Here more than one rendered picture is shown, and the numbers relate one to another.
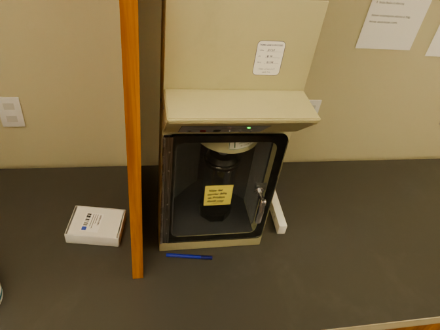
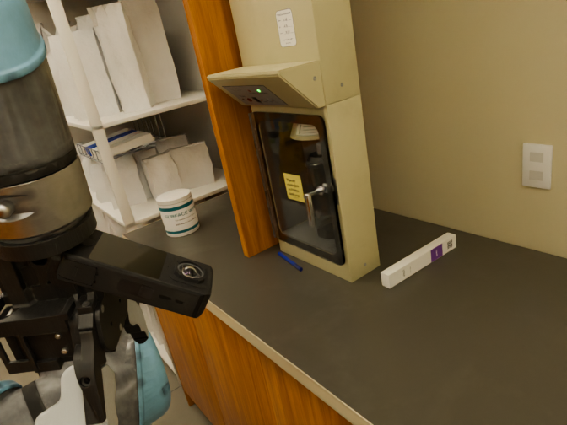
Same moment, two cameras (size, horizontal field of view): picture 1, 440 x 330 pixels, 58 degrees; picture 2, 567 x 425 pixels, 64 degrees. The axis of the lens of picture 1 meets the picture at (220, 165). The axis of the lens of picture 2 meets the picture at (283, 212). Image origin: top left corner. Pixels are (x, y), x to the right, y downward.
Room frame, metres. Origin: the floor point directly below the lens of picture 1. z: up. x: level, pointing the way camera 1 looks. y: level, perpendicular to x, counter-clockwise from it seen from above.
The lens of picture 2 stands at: (0.38, -1.10, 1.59)
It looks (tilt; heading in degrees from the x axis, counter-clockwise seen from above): 22 degrees down; 72
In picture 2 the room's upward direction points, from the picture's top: 11 degrees counter-clockwise
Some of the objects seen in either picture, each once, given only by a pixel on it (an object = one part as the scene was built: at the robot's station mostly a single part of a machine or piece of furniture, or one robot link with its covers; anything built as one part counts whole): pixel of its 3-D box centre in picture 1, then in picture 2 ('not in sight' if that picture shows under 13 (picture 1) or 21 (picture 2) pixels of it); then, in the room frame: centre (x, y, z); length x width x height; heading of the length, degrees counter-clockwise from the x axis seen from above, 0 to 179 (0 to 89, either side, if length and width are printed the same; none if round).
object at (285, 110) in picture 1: (238, 122); (261, 89); (0.73, -0.03, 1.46); 0.32 x 0.12 x 0.10; 105
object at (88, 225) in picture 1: (96, 225); not in sight; (0.78, 0.35, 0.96); 0.16 x 0.12 x 0.04; 95
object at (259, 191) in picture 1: (258, 206); (315, 206); (0.77, -0.12, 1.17); 0.05 x 0.03 x 0.10; 15
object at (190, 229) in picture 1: (220, 193); (296, 186); (0.77, -0.01, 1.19); 0.30 x 0.01 x 0.40; 105
